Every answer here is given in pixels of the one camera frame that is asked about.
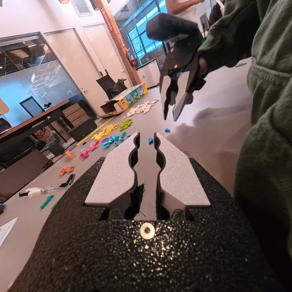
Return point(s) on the pile of lime lego pieces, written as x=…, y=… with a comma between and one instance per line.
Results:
x=125, y=125

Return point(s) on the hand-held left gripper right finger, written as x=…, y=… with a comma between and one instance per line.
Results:
x=182, y=182

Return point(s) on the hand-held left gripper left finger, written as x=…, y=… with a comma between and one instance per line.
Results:
x=111, y=180

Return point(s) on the grey office chair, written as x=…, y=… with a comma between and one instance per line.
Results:
x=20, y=173

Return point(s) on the air vent grille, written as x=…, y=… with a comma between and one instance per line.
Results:
x=81, y=6

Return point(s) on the person's right forearm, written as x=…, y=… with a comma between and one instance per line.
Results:
x=228, y=38

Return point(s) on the pile of cyan lego pieces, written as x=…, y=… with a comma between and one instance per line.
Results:
x=111, y=140

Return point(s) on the wooden column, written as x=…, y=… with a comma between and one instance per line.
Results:
x=123, y=52

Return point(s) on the white recycling cabinet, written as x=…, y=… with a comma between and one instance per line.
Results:
x=148, y=73

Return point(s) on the white door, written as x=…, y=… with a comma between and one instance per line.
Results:
x=102, y=50
x=73, y=68

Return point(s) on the orange lego brick separator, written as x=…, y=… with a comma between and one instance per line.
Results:
x=69, y=154

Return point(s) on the glass partition wall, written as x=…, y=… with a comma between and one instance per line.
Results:
x=27, y=75

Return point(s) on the green long brick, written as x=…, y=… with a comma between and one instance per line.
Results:
x=46, y=202

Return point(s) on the small grey bin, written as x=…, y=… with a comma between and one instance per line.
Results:
x=56, y=147

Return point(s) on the black case green light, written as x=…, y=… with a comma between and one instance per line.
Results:
x=82, y=131

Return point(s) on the colourful cardboard lego box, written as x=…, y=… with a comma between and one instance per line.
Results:
x=132, y=95

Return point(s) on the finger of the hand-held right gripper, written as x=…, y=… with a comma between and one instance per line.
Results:
x=180, y=107
x=164, y=95

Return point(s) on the pile of orange lego pieces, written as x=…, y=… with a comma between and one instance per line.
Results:
x=66, y=170

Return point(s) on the black office chair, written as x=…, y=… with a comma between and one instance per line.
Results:
x=105, y=85

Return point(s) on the white paper sheet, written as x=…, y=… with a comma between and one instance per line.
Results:
x=6, y=230

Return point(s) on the clear plastic piece white plug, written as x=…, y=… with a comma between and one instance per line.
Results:
x=36, y=191

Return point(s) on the large window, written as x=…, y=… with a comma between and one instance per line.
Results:
x=146, y=32

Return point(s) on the black bag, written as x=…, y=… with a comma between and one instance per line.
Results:
x=119, y=85

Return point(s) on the person's right hand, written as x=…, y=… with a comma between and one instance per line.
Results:
x=203, y=67

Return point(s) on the pile of yellow lego pieces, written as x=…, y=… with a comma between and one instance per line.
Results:
x=107, y=130

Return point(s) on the wooden top desk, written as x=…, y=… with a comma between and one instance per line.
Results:
x=34, y=118

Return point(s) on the red fire extinguisher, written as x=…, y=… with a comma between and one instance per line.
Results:
x=130, y=57

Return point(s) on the pile of white lego pieces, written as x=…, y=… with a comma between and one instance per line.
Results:
x=141, y=107

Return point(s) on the black lego pieces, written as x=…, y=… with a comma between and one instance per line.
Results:
x=68, y=180

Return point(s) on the pile of pink lego pieces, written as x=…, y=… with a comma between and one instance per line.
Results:
x=90, y=148

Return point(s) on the stack of cardboard boxes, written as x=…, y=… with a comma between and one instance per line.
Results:
x=75, y=114

